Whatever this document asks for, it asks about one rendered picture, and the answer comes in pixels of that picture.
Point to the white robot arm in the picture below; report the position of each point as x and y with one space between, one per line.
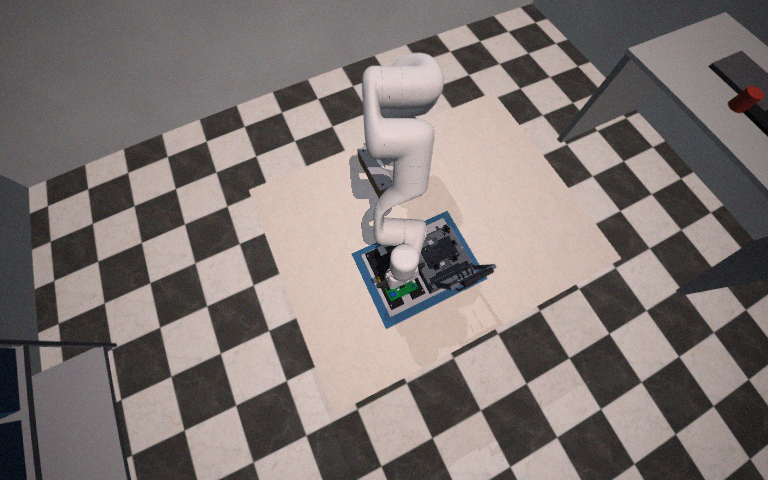
403 145

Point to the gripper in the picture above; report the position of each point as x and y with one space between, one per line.
391 283

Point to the green circuit board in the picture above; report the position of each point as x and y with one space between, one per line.
402 290

